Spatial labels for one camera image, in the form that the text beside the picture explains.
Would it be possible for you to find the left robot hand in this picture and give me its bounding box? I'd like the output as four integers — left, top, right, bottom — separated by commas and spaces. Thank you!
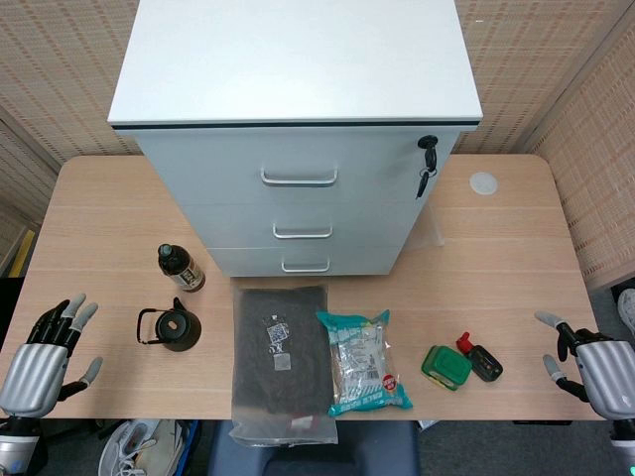
0, 292, 104, 419

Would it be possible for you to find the white drawer cabinet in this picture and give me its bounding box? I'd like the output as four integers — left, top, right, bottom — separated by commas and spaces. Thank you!
184, 201, 429, 250

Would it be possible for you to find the white round grommet cover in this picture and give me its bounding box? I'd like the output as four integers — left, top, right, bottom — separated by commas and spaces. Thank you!
468, 171, 499, 196

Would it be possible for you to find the teal snack packet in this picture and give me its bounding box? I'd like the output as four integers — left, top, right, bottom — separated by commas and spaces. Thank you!
315, 309, 415, 417

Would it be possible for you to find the dark tea bottle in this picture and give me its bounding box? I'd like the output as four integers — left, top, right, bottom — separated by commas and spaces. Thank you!
157, 242, 206, 294

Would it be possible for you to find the tall white cabinet drawer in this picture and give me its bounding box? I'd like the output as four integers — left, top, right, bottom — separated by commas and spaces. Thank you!
134, 127, 458, 208

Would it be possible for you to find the short white cabinet drawer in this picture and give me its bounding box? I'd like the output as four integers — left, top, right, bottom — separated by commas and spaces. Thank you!
205, 246, 411, 277

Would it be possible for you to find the green plastic box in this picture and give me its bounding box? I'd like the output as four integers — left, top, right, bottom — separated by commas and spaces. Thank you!
420, 344, 473, 393

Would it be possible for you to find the white shoe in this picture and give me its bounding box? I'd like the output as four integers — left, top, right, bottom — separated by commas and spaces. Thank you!
617, 288, 635, 338

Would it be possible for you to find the white three-drawer cabinet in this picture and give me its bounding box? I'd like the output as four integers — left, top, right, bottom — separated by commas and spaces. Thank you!
107, 0, 485, 279

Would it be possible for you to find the dark cloth in frosted bag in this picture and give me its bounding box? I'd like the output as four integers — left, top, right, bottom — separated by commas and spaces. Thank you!
228, 283, 339, 446

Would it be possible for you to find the yellow flat board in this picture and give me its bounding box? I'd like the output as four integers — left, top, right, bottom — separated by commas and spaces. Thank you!
9, 241, 37, 279

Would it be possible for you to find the small black bottle red cap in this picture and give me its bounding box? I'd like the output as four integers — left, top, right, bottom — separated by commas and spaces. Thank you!
454, 331, 504, 383

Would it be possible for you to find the black teapot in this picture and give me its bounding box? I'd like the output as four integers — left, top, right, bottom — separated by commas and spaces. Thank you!
136, 296, 202, 353

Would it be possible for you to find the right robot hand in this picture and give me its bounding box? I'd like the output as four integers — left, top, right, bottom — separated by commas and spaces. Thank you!
533, 309, 635, 421

